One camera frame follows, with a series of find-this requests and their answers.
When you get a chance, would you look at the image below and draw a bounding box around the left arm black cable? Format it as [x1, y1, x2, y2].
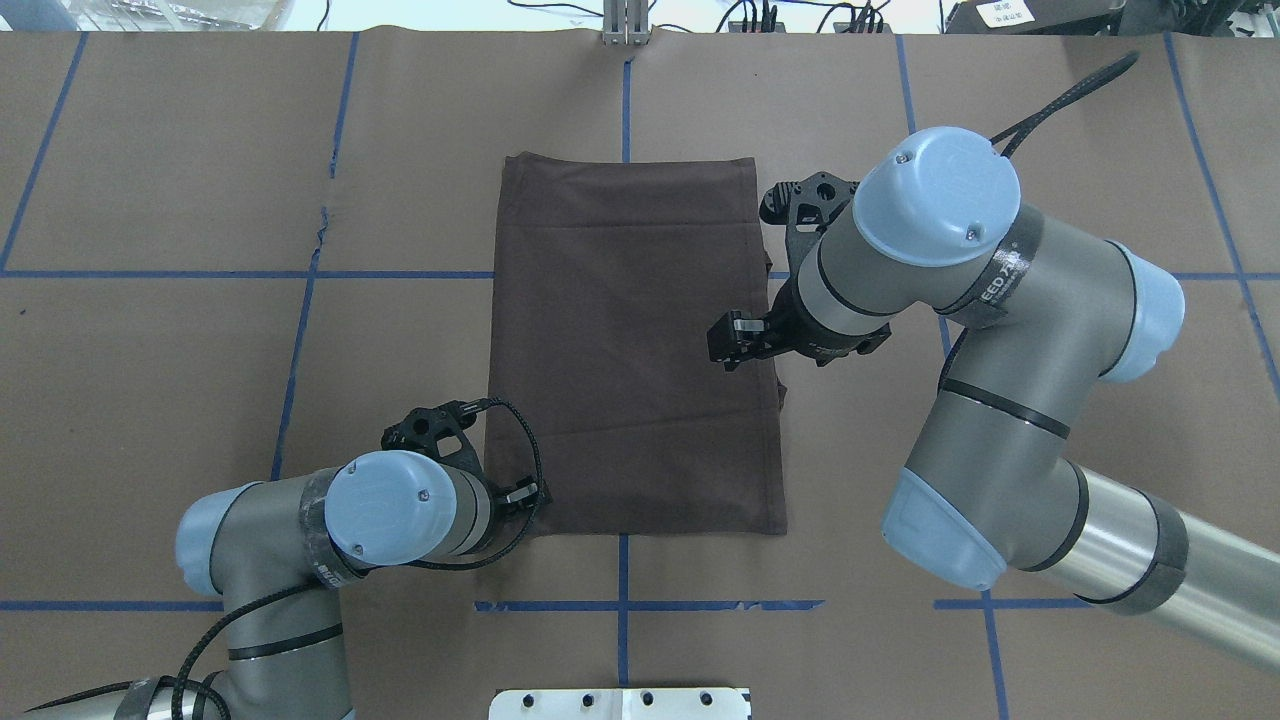
[20, 398, 545, 720]

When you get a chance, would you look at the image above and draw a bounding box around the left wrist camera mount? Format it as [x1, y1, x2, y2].
[380, 398, 492, 477]

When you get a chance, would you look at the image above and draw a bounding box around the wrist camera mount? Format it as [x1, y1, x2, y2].
[380, 398, 492, 477]
[759, 172, 860, 272]

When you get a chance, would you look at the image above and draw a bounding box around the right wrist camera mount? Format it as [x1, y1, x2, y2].
[759, 172, 860, 272]

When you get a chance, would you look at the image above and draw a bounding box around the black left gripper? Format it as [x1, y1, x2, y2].
[484, 478, 553, 547]

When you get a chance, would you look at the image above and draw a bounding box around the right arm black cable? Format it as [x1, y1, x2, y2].
[989, 50, 1140, 161]

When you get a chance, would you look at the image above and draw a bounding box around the brown t-shirt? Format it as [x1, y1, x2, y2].
[484, 152, 788, 536]

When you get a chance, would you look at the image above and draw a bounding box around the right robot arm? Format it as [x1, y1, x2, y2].
[707, 126, 1277, 671]

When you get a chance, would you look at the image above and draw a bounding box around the aluminium post foot bracket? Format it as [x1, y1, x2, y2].
[602, 0, 652, 47]

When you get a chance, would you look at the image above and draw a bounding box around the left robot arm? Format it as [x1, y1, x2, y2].
[26, 450, 547, 719]

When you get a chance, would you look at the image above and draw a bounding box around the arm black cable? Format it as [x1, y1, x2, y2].
[989, 50, 1140, 161]
[20, 398, 545, 720]

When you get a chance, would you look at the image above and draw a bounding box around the white pedestal column base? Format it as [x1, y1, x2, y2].
[488, 687, 753, 719]

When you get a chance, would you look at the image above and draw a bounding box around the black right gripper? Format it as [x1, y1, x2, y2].
[707, 281, 892, 372]

